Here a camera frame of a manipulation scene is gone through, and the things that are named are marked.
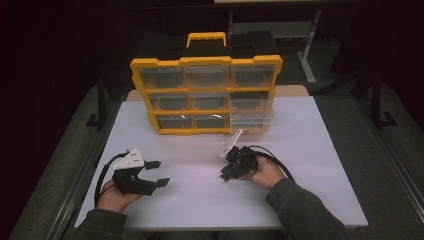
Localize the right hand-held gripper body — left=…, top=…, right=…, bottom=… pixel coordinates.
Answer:
left=219, top=129, right=260, bottom=180

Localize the group of clear plastic drawers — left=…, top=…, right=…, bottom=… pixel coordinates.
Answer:
left=138, top=64, right=277, bottom=130

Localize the clear plastic organizer drawer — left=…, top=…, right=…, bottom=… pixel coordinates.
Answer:
left=229, top=90, right=275, bottom=135

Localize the black metal stand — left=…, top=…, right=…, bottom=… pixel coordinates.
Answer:
left=85, top=74, right=110, bottom=131
left=369, top=66, right=399, bottom=130

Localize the person's left hand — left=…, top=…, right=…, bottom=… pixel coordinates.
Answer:
left=97, top=179, right=144, bottom=214

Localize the metal floor rail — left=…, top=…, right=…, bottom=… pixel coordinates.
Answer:
left=355, top=99, right=424, bottom=213
left=54, top=99, right=123, bottom=240

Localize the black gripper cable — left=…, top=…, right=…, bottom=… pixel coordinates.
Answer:
left=233, top=145, right=297, bottom=183
left=93, top=151, right=130, bottom=208

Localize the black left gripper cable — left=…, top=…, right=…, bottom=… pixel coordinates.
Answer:
left=93, top=151, right=130, bottom=208

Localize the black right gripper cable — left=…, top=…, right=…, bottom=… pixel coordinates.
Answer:
left=233, top=145, right=297, bottom=183

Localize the person's right hand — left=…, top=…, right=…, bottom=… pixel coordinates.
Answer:
left=239, top=155, right=287, bottom=190

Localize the white metal desk frame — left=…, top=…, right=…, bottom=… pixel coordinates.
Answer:
left=214, top=0, right=351, bottom=85

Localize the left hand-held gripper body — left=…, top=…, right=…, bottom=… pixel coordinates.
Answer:
left=111, top=148, right=146, bottom=195

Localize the yellow drawer organizer cabinet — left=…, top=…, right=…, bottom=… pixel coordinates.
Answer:
left=129, top=31, right=284, bottom=136

